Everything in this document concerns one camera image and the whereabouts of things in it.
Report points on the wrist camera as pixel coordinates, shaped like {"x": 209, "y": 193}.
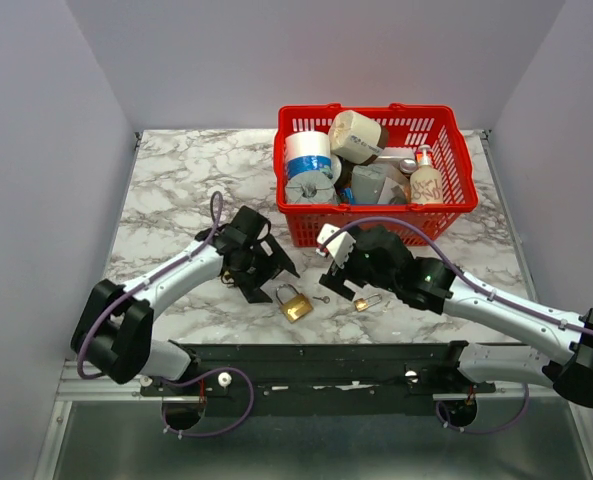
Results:
{"x": 335, "y": 243}
{"x": 235, "y": 237}

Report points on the yellow black padlock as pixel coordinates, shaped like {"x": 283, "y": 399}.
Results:
{"x": 228, "y": 279}

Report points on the small brass padlock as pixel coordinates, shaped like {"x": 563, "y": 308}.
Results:
{"x": 362, "y": 304}

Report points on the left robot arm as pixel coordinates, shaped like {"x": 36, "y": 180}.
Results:
{"x": 115, "y": 330}

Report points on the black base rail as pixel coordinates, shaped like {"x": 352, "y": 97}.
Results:
{"x": 322, "y": 380}

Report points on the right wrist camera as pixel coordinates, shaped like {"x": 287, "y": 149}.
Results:
{"x": 335, "y": 243}

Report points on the large brass padlock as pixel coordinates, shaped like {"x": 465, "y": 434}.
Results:
{"x": 296, "y": 307}

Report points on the cream pump bottle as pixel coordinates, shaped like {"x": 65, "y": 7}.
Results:
{"x": 426, "y": 181}

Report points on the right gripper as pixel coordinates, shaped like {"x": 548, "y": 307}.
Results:
{"x": 334, "y": 277}

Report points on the dark silver key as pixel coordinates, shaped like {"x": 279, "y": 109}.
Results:
{"x": 324, "y": 299}

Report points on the grey roll front left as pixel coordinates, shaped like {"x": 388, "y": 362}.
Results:
{"x": 311, "y": 187}

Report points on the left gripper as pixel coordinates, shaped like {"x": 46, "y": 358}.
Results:
{"x": 274, "y": 264}

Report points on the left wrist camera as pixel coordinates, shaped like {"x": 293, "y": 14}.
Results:
{"x": 235, "y": 237}

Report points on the red plastic basket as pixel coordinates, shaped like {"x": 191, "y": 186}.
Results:
{"x": 336, "y": 164}

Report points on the grey roll centre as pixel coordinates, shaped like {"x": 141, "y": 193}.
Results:
{"x": 367, "y": 182}

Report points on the white blue paper roll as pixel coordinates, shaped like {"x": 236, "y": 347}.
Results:
{"x": 308, "y": 151}

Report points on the silver can top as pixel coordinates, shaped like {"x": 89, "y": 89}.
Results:
{"x": 408, "y": 166}

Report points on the blue Harry's box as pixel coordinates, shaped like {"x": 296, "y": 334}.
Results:
{"x": 347, "y": 196}

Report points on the grey roll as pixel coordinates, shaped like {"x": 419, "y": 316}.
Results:
{"x": 367, "y": 182}
{"x": 311, "y": 187}

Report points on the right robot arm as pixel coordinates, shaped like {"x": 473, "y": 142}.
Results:
{"x": 551, "y": 348}

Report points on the beige wrapped paper roll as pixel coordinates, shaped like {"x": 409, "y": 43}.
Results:
{"x": 356, "y": 138}

